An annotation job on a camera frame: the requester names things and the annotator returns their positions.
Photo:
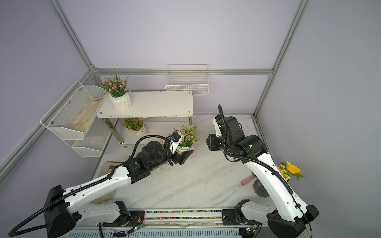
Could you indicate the white mesh wall shelf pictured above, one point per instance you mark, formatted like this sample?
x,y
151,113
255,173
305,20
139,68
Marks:
x,y
73,119

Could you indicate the orange flower plant white pot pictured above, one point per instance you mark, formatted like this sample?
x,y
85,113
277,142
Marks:
x,y
165,165

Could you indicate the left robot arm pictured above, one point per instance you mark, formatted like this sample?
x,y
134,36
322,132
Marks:
x,y
62,206

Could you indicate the white wire wall basket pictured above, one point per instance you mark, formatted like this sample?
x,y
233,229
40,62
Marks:
x,y
188,77

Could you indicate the yellow flowers purple vase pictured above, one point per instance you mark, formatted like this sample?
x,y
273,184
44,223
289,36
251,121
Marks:
x,y
286,169

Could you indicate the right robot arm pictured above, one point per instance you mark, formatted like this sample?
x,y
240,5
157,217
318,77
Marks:
x,y
290,216

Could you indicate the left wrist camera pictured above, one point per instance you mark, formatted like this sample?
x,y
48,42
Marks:
x,y
175,140

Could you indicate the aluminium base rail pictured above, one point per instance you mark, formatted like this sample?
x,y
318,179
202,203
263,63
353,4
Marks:
x,y
175,223

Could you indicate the aluminium frame rails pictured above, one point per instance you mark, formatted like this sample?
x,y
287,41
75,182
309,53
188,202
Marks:
x,y
10,166

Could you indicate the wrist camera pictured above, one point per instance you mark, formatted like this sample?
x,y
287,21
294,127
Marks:
x,y
175,140
217,128

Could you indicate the beige glove in mesh shelf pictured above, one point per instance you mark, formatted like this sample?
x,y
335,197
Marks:
x,y
82,121

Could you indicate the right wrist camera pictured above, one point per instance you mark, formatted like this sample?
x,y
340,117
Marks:
x,y
217,128

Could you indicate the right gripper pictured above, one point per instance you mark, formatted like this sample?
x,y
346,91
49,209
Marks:
x,y
213,145

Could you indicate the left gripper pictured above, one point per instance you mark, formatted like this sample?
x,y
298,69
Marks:
x,y
176,158

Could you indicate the pink flower plant white pot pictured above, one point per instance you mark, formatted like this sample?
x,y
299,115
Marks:
x,y
117,88

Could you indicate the white two-tier rack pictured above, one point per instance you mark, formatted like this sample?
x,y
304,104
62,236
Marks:
x,y
155,104

